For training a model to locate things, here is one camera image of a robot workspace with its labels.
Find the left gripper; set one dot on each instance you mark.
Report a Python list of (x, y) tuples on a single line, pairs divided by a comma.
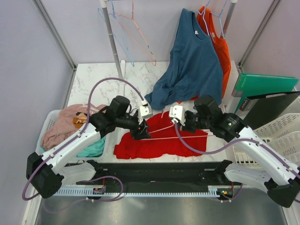
[(142, 133)]

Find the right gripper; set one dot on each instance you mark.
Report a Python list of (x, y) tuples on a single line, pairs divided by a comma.
[(186, 128)]

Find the red t shirt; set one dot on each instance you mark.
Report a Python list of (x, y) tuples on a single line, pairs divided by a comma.
[(128, 148)]

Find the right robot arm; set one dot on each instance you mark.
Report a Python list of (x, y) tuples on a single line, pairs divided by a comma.
[(279, 179)]

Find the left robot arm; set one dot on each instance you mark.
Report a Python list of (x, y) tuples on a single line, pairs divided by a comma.
[(48, 172)]

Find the mint green t shirt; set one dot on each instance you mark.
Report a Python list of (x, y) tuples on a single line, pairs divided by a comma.
[(94, 150)]

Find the blue t shirt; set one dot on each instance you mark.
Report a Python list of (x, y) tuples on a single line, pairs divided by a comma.
[(189, 65)]

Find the pink printed t shirt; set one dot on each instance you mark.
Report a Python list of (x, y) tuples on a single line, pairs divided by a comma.
[(69, 121)]

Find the orange t shirt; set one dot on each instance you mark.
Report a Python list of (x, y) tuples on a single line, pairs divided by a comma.
[(221, 49)]

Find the blue hanger holding shirts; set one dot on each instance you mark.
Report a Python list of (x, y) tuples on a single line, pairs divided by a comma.
[(219, 16)]

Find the black binder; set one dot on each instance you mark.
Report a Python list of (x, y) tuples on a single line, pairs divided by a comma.
[(259, 110)]

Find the green binder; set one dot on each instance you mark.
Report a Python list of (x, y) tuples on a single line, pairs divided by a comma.
[(249, 84)]

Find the white slotted tray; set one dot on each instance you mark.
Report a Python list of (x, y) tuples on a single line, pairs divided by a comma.
[(281, 134)]

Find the white plastic laundry basket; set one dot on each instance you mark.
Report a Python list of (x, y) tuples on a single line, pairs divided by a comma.
[(48, 123)]

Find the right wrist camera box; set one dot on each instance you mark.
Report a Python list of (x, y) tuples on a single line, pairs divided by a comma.
[(177, 114)]

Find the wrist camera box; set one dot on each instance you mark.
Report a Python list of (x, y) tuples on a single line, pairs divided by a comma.
[(144, 112), (177, 114)]

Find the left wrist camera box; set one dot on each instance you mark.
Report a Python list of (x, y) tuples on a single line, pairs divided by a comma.
[(144, 112)]

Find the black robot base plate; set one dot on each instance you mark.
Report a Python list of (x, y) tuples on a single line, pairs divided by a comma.
[(175, 176)]

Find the white cable duct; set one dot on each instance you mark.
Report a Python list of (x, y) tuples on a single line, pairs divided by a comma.
[(97, 191)]

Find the aluminium frame post right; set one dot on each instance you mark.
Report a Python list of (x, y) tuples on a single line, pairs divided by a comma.
[(262, 26)]

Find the aluminium frame post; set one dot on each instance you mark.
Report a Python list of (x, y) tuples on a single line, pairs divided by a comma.
[(262, 26), (54, 32)]

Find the aluminium frame post left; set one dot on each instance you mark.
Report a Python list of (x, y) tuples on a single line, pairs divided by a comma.
[(54, 32)]

